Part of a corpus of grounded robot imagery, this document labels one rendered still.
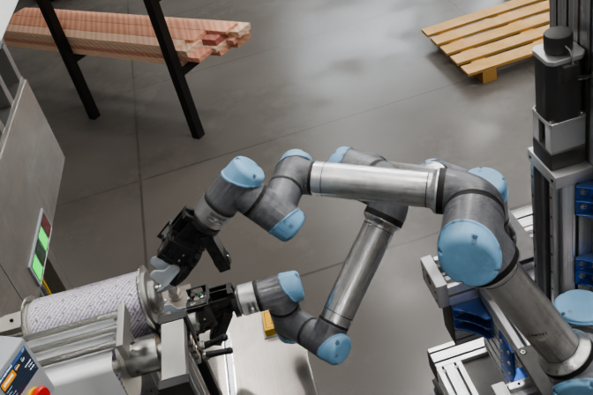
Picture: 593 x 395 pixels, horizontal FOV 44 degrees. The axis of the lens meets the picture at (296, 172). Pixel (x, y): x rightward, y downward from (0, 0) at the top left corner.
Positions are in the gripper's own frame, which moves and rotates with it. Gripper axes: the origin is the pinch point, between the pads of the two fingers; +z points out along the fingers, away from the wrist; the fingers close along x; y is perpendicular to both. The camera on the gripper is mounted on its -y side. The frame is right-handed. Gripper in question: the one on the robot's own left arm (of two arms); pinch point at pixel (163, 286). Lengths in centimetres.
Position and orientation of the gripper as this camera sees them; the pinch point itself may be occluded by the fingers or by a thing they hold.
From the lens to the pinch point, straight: 163.2
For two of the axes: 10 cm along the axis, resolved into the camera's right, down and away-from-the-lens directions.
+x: 1.6, 5.5, -8.2
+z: -6.0, 7.1, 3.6
